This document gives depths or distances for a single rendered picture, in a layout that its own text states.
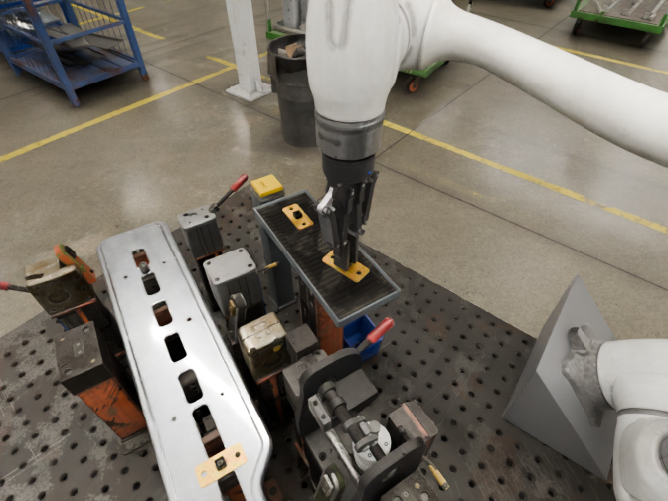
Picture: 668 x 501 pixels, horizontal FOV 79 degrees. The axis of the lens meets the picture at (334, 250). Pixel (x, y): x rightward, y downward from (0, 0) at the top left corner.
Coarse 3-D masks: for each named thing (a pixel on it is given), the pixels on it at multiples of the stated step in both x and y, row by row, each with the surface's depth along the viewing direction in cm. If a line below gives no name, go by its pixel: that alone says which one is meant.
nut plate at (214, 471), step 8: (232, 448) 72; (240, 448) 72; (216, 456) 71; (224, 456) 71; (232, 456) 71; (240, 456) 71; (200, 464) 70; (208, 464) 70; (216, 464) 69; (224, 464) 69; (232, 464) 70; (240, 464) 70; (200, 472) 69; (208, 472) 69; (216, 472) 69; (224, 472) 69; (200, 480) 68; (208, 480) 68; (216, 480) 69
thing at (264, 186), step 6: (258, 180) 101; (264, 180) 101; (270, 180) 101; (276, 180) 101; (252, 186) 101; (258, 186) 100; (264, 186) 100; (270, 186) 100; (276, 186) 100; (258, 192) 98; (264, 192) 98; (270, 192) 99
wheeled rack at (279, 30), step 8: (472, 0) 399; (280, 24) 448; (304, 24) 450; (272, 32) 440; (280, 32) 440; (288, 32) 438; (296, 32) 435; (304, 32) 430; (432, 64) 378; (440, 64) 392; (408, 72) 380; (416, 72) 376; (424, 72) 371; (408, 80) 386; (416, 80) 387; (408, 88) 390; (416, 88) 396
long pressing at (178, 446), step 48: (144, 240) 109; (144, 288) 98; (192, 288) 97; (144, 336) 88; (192, 336) 88; (144, 384) 81; (240, 384) 80; (192, 432) 74; (240, 432) 74; (192, 480) 69; (240, 480) 69
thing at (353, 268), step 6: (330, 252) 76; (324, 258) 75; (330, 258) 75; (330, 264) 74; (354, 264) 74; (360, 264) 74; (342, 270) 73; (348, 270) 73; (354, 270) 73; (360, 270) 73; (366, 270) 73; (348, 276) 72; (354, 276) 72; (360, 276) 72
